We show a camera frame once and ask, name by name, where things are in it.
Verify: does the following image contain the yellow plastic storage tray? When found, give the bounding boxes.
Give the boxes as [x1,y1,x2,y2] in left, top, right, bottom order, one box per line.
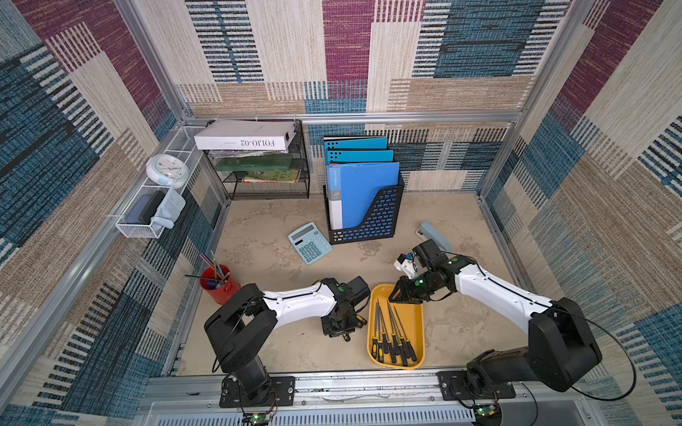
[367,284,426,370]

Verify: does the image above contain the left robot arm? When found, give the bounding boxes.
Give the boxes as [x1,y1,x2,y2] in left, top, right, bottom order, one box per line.
[204,277,370,410]

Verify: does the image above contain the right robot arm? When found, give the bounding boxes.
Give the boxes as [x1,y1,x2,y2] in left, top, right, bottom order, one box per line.
[389,240,602,396]

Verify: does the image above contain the black mesh file holder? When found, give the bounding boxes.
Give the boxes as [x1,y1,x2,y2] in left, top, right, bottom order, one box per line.
[323,175,405,245]

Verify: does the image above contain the white folio box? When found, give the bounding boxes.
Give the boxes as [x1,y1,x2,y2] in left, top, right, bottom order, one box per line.
[195,120,296,151]

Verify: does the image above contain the grey blue stapler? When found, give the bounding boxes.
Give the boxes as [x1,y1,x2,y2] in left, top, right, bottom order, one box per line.
[416,221,453,252]

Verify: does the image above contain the light blue calculator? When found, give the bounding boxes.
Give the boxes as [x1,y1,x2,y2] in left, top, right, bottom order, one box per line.
[288,222,332,266]

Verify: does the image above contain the blue folder front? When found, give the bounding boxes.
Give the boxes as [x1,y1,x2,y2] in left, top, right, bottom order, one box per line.
[326,163,400,230]

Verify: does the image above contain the red pen cup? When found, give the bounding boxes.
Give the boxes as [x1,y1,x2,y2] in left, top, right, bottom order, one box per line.
[199,264,242,305]

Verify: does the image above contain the teal folder middle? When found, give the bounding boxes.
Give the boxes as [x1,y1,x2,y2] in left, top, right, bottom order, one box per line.
[325,149,394,165]

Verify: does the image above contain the teal folder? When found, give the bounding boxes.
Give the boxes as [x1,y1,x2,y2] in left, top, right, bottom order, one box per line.
[323,137,388,151]
[325,149,394,165]

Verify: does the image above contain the green book on shelf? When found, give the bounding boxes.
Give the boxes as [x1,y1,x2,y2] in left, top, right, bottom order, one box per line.
[215,154,293,173]

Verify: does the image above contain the teal folder back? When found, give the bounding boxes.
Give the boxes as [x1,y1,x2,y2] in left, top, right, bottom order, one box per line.
[323,137,388,151]

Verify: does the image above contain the light blue cloth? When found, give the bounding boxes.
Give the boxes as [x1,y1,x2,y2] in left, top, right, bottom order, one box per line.
[150,188,186,232]

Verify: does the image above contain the dark object in basket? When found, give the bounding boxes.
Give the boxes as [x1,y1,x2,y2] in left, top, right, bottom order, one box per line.
[125,191,165,225]

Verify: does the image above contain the white round clock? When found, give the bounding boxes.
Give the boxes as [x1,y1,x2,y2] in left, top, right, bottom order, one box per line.
[146,154,190,189]

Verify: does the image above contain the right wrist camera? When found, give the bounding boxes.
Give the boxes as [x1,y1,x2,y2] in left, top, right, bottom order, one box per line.
[394,252,418,280]

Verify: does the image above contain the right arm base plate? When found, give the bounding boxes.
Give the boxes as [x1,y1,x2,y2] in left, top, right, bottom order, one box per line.
[436,370,516,401]

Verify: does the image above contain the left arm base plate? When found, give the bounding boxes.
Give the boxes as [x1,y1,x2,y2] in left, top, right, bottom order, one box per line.
[218,376,296,408]

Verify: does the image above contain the black wire shelf rack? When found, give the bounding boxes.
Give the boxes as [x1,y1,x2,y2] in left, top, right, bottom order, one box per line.
[202,120,311,201]

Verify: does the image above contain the white wire wall basket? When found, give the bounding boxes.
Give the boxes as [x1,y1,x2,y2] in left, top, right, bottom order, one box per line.
[115,126,204,239]

